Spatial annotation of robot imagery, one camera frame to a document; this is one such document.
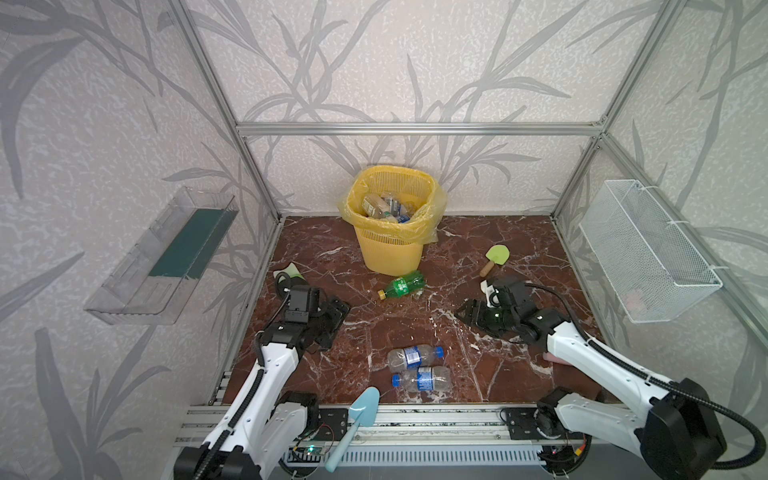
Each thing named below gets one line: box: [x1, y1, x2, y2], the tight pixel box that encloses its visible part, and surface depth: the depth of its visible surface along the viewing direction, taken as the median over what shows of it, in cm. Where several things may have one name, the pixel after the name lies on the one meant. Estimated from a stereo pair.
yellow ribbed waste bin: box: [348, 165, 437, 276], surface depth 93 cm
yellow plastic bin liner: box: [337, 165, 448, 245], surface depth 88 cm
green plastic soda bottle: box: [377, 270, 426, 301], surface depth 98 cm
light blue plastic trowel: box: [325, 386, 381, 473], surface depth 77 cm
